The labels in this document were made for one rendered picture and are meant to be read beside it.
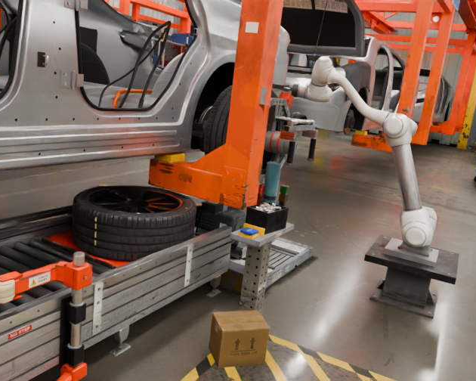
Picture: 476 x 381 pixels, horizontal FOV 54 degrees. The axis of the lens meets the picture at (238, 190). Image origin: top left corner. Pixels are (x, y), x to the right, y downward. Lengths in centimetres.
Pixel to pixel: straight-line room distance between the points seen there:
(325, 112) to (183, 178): 313
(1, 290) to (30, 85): 86
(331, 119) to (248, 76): 325
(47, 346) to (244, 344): 80
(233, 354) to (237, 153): 104
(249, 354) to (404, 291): 123
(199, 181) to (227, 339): 99
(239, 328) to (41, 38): 145
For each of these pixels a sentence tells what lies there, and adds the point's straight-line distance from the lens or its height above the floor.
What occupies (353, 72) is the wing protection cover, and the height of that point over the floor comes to 144.
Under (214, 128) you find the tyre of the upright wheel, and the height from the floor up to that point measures 90.
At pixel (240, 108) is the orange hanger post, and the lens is 252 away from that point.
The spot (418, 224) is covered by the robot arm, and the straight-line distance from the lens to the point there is 275.
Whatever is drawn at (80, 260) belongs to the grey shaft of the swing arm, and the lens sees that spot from 175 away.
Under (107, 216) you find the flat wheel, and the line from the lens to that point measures 237.
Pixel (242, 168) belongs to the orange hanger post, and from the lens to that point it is 253.
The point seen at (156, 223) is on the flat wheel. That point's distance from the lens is 235.
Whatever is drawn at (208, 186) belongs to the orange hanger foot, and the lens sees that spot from 266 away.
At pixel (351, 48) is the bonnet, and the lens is 647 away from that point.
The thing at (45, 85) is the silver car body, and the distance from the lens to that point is 216.
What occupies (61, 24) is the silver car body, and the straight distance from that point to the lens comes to 221.
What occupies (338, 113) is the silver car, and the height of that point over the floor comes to 97.
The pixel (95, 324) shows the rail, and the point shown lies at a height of 21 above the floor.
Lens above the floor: 121
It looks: 13 degrees down
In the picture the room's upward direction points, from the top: 7 degrees clockwise
